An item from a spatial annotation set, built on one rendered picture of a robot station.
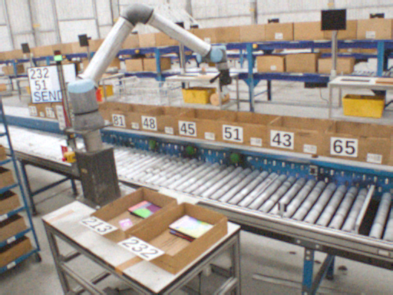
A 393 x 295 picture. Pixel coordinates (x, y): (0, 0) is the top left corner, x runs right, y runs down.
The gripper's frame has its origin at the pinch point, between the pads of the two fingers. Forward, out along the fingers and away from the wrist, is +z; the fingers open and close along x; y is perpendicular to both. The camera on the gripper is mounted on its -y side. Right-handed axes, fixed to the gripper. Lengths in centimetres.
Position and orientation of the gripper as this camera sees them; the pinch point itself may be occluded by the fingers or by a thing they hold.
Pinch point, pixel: (223, 96)
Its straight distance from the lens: 256.0
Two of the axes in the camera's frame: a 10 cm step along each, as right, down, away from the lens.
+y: 9.3, -0.4, -3.7
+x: 3.4, -3.4, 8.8
